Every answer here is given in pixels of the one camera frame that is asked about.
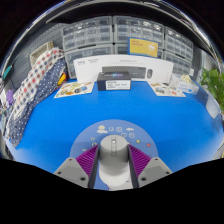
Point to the white computer mouse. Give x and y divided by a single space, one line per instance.
114 160

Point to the yellow card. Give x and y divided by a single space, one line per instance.
143 47

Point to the clear plastic bag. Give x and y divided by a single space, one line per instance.
185 85

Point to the small dark box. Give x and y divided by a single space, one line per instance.
113 81

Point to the dark wall shelf unit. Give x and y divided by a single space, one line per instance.
110 11

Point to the green potted plant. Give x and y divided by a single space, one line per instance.
213 86

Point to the white woven basket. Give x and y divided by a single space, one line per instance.
40 51

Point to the round light blue mouse pad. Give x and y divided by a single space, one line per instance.
110 128

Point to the colourful sticker sheet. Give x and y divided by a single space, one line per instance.
74 89
166 90

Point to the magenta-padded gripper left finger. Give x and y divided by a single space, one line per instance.
71 170

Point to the white keyboard box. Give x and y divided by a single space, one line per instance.
88 66

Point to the navy white-dotted cloth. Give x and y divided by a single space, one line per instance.
20 123

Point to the red blue checked cloth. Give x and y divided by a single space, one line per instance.
35 78

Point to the purple soft item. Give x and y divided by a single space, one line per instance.
10 96

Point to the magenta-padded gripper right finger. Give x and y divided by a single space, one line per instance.
155 170

